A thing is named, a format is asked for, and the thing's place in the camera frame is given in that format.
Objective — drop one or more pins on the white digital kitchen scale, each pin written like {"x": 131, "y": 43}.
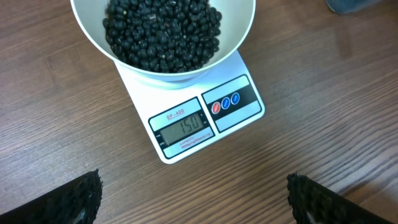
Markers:
{"x": 181, "y": 122}

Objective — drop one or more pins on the white bowl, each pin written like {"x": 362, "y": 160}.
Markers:
{"x": 237, "y": 19}

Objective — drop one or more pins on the clear plastic container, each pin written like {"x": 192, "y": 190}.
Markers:
{"x": 348, "y": 6}

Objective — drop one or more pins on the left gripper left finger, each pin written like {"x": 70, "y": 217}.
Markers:
{"x": 77, "y": 201}

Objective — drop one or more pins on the black beans in bowl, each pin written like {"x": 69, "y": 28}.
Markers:
{"x": 163, "y": 36}

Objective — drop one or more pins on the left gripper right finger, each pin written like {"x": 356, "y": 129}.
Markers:
{"x": 313, "y": 203}

